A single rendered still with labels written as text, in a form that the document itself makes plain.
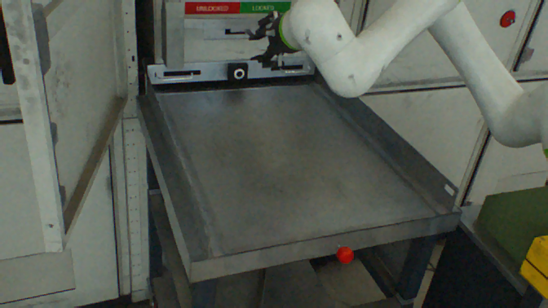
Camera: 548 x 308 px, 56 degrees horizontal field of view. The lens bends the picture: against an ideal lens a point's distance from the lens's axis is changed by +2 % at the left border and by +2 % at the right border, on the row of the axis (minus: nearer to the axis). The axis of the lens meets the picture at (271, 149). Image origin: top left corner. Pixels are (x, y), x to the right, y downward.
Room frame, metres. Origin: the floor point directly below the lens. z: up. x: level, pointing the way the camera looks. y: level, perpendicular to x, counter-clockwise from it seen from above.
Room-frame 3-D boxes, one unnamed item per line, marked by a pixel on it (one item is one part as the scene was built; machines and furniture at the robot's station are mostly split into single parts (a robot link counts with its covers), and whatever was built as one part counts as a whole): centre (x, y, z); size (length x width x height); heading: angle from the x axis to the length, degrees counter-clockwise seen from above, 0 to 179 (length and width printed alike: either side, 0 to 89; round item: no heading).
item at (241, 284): (1.11, -0.02, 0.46); 0.64 x 0.58 x 0.66; 24
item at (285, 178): (1.11, -0.02, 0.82); 0.68 x 0.62 x 0.06; 24
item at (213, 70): (1.47, 0.14, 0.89); 0.54 x 0.05 x 0.06; 114
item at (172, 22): (1.31, 0.30, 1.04); 0.08 x 0.05 x 0.17; 24
